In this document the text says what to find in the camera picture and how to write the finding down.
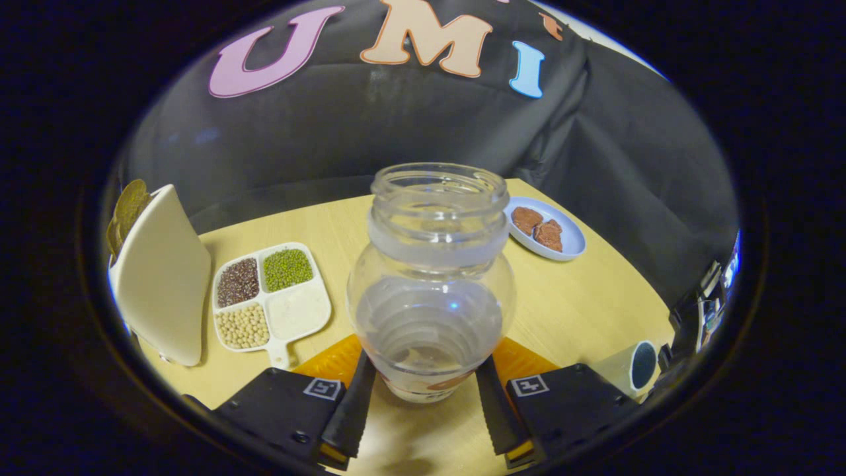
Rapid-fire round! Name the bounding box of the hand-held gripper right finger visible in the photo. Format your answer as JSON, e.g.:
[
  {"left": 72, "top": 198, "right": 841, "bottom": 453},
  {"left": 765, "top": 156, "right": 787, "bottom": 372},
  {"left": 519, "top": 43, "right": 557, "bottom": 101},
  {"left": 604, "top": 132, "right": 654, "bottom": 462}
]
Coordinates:
[{"left": 476, "top": 337, "right": 640, "bottom": 471}]

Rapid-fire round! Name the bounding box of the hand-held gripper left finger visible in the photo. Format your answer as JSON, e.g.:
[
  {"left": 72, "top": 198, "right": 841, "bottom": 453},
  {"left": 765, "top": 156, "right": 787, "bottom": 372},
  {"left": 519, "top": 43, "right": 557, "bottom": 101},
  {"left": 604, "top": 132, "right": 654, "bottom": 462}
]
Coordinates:
[{"left": 213, "top": 334, "right": 377, "bottom": 471}]

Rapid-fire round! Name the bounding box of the white cup with blue inside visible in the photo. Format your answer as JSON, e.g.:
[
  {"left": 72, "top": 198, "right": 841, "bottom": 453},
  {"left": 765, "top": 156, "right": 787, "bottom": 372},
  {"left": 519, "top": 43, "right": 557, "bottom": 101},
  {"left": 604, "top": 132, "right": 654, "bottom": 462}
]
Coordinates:
[{"left": 590, "top": 340, "right": 660, "bottom": 398}]

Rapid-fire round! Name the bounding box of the clear plastic juice bottle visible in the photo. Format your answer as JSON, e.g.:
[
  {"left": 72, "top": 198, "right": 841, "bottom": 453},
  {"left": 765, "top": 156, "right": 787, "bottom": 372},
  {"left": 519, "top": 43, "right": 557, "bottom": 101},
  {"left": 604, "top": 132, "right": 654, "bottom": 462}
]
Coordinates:
[{"left": 346, "top": 163, "right": 518, "bottom": 404}]

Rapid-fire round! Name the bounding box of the wooden table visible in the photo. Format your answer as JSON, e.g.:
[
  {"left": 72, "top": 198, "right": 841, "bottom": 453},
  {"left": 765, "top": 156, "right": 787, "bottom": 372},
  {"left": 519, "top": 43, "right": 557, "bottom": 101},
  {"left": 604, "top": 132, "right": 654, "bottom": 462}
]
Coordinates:
[{"left": 135, "top": 177, "right": 676, "bottom": 476}]

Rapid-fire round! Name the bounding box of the yellow soybean pile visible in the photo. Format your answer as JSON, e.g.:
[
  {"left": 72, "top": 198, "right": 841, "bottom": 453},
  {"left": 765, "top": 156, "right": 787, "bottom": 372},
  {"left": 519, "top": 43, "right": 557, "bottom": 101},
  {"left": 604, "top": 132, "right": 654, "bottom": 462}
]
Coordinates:
[{"left": 216, "top": 304, "right": 270, "bottom": 350}]

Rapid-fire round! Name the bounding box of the white rice pile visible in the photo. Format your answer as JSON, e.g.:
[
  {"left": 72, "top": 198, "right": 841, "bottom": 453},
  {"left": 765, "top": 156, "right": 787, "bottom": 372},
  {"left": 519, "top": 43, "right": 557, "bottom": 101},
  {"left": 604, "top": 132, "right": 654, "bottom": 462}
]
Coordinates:
[{"left": 266, "top": 286, "right": 330, "bottom": 340}]

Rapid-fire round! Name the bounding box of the white divided tray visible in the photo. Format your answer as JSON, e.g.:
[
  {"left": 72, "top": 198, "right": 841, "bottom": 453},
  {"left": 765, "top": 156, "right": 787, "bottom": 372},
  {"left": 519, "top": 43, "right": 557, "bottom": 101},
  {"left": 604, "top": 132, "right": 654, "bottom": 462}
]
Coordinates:
[{"left": 211, "top": 241, "right": 333, "bottom": 370}]

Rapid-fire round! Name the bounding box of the dark red bean pile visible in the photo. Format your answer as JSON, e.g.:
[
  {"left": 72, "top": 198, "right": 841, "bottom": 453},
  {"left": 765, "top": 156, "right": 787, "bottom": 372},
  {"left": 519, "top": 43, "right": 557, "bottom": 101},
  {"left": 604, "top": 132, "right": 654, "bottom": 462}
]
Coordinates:
[{"left": 217, "top": 257, "right": 261, "bottom": 308}]

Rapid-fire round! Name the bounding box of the green mung bean pile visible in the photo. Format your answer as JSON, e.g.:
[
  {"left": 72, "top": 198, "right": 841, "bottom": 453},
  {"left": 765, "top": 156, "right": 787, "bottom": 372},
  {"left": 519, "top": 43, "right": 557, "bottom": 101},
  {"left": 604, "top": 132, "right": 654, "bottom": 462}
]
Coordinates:
[{"left": 263, "top": 248, "right": 314, "bottom": 293}]

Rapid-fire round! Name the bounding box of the dark equipment with screen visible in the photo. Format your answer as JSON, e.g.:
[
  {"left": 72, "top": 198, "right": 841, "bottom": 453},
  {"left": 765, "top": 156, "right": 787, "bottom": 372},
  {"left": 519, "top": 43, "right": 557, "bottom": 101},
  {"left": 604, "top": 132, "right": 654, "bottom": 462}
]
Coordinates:
[{"left": 664, "top": 231, "right": 741, "bottom": 392}]

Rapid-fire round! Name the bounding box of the light blue plate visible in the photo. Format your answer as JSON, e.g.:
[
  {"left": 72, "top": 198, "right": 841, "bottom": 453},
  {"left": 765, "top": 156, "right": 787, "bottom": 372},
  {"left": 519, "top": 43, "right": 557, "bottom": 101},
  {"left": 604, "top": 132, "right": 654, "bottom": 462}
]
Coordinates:
[{"left": 505, "top": 196, "right": 588, "bottom": 262}]

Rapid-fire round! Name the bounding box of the brown meat piece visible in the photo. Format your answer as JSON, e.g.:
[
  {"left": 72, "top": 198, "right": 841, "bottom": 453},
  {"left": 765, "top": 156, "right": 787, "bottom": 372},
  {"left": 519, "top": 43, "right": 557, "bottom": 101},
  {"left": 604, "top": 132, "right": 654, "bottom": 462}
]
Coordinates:
[
  {"left": 512, "top": 206, "right": 544, "bottom": 237},
  {"left": 533, "top": 219, "right": 564, "bottom": 253}
]

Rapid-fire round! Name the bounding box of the white toaster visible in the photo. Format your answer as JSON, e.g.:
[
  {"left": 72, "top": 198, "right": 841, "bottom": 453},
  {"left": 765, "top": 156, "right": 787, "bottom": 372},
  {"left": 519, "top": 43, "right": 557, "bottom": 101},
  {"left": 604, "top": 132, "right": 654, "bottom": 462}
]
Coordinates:
[{"left": 108, "top": 184, "right": 213, "bottom": 368}]

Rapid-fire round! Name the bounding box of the brown toast slice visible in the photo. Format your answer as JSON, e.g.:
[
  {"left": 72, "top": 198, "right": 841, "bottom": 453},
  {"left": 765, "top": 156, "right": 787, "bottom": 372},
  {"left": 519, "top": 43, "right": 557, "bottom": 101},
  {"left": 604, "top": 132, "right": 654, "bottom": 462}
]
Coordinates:
[
  {"left": 114, "top": 178, "right": 153, "bottom": 242},
  {"left": 106, "top": 213, "right": 126, "bottom": 260}
]

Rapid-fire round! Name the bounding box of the black backdrop cloth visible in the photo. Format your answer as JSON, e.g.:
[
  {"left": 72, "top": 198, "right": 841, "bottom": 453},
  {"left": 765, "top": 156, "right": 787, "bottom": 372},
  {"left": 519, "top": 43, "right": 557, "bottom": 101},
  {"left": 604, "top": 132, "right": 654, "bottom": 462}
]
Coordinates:
[{"left": 116, "top": 0, "right": 740, "bottom": 311}]

